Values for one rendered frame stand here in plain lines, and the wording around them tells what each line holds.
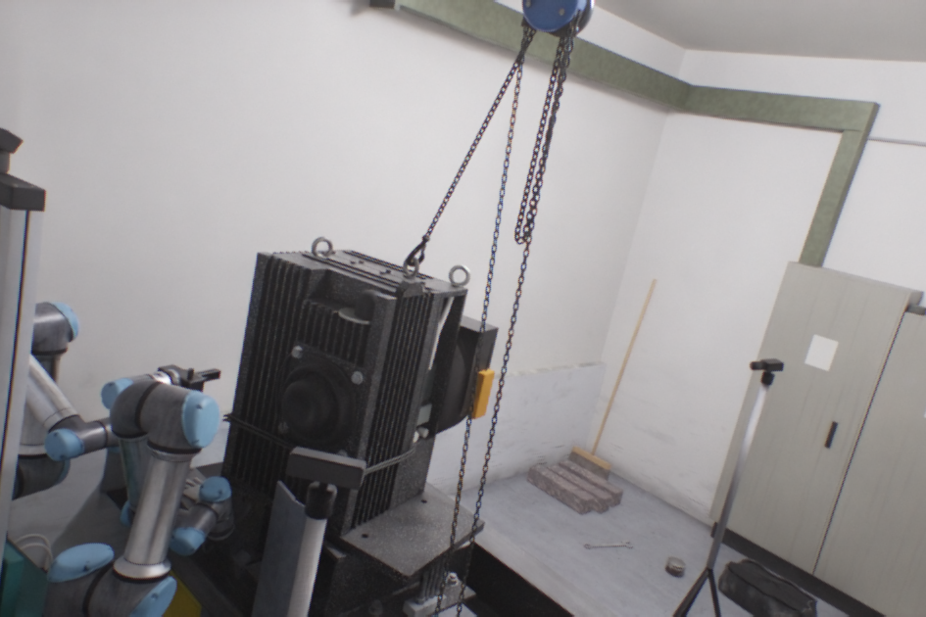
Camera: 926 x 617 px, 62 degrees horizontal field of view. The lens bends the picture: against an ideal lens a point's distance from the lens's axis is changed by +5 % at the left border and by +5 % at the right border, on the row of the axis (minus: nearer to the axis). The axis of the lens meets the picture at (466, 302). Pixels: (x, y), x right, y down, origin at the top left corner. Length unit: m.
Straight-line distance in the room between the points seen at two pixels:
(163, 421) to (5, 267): 0.43
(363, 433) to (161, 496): 0.55
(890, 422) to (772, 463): 0.65
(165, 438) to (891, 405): 3.63
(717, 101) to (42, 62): 3.68
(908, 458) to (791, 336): 0.80
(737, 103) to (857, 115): 0.67
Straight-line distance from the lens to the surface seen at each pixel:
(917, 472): 4.54
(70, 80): 2.83
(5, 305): 1.78
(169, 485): 1.86
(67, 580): 2.00
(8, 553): 2.09
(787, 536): 4.82
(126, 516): 2.17
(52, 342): 2.34
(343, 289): 2.20
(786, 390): 4.65
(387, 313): 2.00
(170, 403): 1.81
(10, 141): 1.82
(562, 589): 2.76
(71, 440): 2.06
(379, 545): 2.26
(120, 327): 3.07
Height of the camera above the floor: 2.07
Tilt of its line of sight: 12 degrees down
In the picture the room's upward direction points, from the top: 12 degrees clockwise
